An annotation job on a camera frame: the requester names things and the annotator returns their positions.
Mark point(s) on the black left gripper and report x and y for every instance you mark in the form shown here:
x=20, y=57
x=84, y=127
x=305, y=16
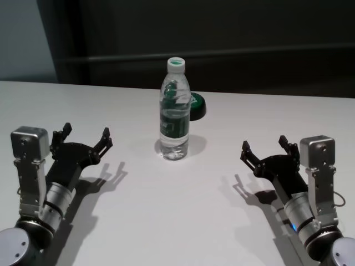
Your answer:
x=69, y=159

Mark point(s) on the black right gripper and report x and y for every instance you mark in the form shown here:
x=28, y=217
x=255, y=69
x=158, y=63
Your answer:
x=285, y=171

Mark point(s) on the clear water bottle green label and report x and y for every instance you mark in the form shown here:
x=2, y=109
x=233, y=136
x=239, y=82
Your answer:
x=174, y=124

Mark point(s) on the green push button black base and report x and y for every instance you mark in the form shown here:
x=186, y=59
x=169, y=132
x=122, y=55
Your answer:
x=197, y=106

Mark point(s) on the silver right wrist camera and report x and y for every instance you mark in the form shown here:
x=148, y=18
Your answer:
x=319, y=155

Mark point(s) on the grey horizontal rail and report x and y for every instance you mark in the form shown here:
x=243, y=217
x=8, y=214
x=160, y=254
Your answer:
x=249, y=56

